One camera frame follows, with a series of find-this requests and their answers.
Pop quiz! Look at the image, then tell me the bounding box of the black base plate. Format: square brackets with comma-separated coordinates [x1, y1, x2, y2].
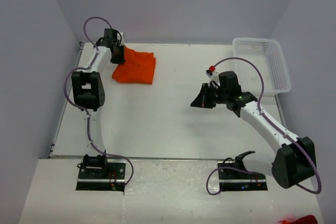
[76, 162, 126, 192]
[218, 169, 268, 192]

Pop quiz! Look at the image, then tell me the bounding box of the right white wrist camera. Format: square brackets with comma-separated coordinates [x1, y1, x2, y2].
[206, 66, 220, 88]

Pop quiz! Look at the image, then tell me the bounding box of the red cloth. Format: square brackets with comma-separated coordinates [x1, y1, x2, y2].
[277, 215, 318, 224]

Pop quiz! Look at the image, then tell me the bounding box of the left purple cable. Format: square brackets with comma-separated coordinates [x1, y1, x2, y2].
[64, 16, 134, 190]

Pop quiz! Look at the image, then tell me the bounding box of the orange t shirt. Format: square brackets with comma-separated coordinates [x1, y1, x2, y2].
[111, 47, 156, 84]

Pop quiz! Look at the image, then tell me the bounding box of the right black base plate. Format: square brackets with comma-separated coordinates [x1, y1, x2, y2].
[218, 169, 268, 192]

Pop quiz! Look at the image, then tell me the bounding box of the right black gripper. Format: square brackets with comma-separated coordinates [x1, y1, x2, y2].
[191, 83, 229, 109]

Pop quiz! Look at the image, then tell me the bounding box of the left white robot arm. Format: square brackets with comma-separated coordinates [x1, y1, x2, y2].
[71, 28, 124, 178]

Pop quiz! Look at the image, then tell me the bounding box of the white plastic basket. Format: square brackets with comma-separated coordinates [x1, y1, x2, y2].
[233, 38, 291, 96]

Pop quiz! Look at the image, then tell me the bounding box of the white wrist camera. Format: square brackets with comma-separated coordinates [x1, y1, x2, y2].
[206, 66, 220, 88]
[117, 31, 125, 46]

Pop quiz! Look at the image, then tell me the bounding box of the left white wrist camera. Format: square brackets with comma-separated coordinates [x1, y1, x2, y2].
[117, 31, 125, 46]

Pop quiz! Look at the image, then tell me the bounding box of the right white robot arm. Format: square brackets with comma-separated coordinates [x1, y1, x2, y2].
[191, 70, 318, 189]

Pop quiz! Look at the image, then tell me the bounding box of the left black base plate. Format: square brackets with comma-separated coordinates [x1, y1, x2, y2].
[76, 162, 126, 192]

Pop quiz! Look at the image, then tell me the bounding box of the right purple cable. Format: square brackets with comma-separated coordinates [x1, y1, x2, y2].
[206, 57, 322, 196]

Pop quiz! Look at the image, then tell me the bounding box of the purple cable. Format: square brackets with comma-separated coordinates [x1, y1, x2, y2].
[206, 57, 322, 196]
[64, 16, 134, 190]

